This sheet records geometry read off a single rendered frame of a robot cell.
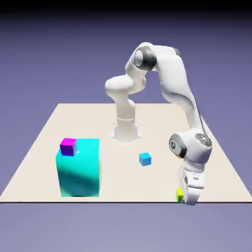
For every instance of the small magenta cube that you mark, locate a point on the small magenta cube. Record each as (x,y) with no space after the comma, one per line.
(68,146)

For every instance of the large cyan box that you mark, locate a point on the large cyan box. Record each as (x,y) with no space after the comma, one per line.
(78,173)

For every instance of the small yellow-green cube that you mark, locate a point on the small yellow-green cube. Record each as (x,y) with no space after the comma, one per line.
(179,194)

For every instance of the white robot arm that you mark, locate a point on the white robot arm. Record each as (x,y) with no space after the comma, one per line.
(173,78)

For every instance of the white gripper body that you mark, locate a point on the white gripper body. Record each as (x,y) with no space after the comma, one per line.
(193,194)

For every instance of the small blue cube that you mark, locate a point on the small blue cube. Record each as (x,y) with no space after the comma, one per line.
(145,159)

